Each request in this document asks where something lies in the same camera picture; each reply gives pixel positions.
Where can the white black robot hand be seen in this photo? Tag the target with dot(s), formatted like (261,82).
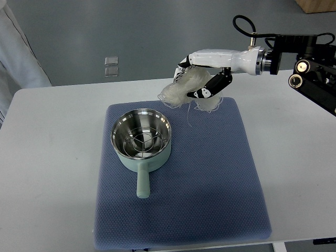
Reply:
(252,61)

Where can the white vermicelli bundle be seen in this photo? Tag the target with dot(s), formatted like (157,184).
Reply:
(174,95)

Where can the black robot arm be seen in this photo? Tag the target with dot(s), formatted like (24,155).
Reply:
(314,70)

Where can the mint green steel pot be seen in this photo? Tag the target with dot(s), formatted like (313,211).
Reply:
(142,166)

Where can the blue textured mat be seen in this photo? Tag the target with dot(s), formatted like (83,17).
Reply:
(207,191)

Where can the upper clear floor tile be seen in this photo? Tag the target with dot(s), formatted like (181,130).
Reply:
(111,60)

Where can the clear floor tile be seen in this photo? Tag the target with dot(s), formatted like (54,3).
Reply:
(112,71)
(111,60)

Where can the lower clear floor tile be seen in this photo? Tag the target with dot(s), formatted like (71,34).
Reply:
(112,71)

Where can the person in white clothes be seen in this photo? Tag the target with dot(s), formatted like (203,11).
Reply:
(17,60)

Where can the wire steaming rack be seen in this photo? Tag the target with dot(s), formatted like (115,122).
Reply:
(142,142)

